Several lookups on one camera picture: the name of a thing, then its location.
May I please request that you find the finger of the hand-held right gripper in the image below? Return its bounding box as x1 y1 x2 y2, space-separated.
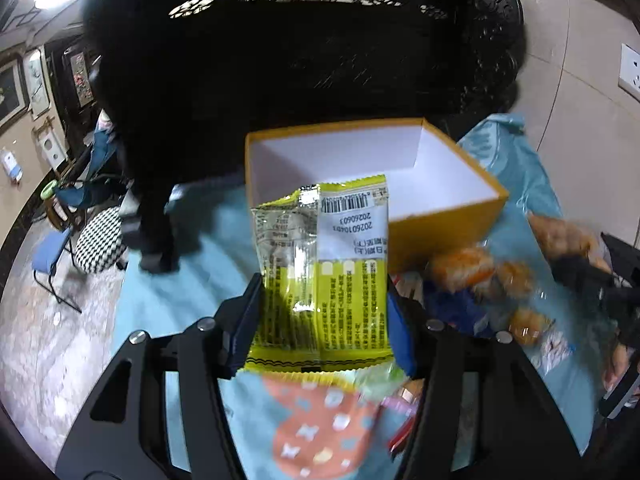
552 255 640 333
600 232 640 286

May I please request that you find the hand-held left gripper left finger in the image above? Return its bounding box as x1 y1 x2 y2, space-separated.
55 272 266 480

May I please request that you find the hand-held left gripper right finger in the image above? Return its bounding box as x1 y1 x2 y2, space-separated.
387 285 586 480

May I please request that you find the yellow barcode snack packet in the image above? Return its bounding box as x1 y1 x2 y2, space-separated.
237 174 393 376

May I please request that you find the yellow cardboard box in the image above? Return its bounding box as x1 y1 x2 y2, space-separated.
244 117 510 275

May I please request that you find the person's right hand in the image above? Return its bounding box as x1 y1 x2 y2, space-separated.
602 345 632 393

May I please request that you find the light blue printed cloth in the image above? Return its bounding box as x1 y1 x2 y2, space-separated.
110 112 616 480

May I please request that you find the dark blue snack packet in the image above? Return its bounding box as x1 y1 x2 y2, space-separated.
424 285 494 339

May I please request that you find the small clear pastry packet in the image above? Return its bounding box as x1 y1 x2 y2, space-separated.
507 307 557 347

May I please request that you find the houndstooth stool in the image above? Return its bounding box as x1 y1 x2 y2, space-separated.
74 206 127 274

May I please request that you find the black stand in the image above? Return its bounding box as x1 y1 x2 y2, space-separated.
82 0 203 275

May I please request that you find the blue folding chair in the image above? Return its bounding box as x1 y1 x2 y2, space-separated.
52 122 128 231

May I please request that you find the dark carved wooden chair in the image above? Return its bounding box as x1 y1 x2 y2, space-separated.
145 0 528 181

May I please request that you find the dark floral cabinet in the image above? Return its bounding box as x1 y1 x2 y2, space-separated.
61 42 103 110

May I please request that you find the white framed picture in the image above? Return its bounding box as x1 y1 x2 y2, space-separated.
22 47 52 121

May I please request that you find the dark framed picture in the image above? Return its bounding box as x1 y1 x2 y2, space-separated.
0 57 27 132

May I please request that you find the white wall socket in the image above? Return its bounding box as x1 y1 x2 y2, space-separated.
619 44 640 92

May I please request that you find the white wall paper holder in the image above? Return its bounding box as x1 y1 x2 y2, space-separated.
36 129 67 168

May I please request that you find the white wall device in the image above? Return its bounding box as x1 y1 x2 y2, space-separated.
0 147 24 184

